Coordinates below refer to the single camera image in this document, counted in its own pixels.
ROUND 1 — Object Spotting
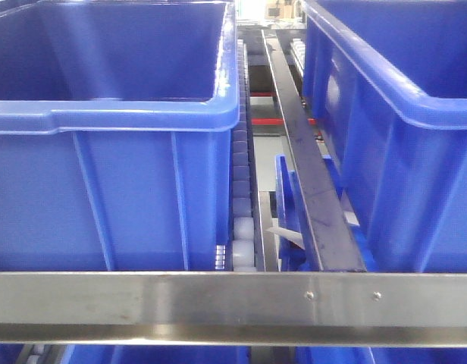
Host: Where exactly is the blue bin lower shelf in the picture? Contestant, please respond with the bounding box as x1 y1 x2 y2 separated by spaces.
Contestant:
275 155 378 271

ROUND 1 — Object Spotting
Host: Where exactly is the white roller track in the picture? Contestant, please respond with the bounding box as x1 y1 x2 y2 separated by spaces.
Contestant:
215 39 255 271

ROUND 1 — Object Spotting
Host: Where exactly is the steel divider bar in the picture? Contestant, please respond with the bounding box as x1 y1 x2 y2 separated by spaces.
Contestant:
262 30 366 272

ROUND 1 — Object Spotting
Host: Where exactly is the large blue bin left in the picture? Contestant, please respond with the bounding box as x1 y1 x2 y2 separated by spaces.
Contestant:
0 1 240 271

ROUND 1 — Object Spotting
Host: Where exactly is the large blue bin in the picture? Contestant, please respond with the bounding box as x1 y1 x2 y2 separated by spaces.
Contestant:
0 1 240 271
303 1 467 272

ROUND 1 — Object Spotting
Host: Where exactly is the large blue bin right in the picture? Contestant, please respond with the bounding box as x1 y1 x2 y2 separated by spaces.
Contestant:
303 1 467 272

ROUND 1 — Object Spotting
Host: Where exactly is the steel front shelf rail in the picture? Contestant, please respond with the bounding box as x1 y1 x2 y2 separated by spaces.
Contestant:
0 271 467 347

